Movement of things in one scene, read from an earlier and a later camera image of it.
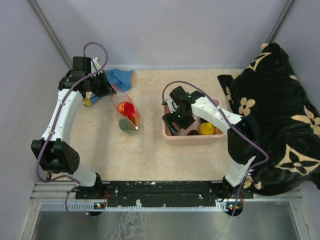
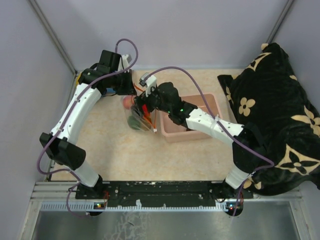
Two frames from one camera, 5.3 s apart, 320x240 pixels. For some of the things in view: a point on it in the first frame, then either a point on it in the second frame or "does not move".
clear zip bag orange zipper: (129, 118) -> (138, 119)
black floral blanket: (269, 91) does not move
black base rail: (161, 194) does not move
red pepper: (129, 109) -> (144, 107)
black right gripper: (170, 118) -> (142, 99)
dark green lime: (126, 125) -> (133, 122)
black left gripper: (107, 89) -> (129, 89)
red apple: (121, 108) -> (128, 101)
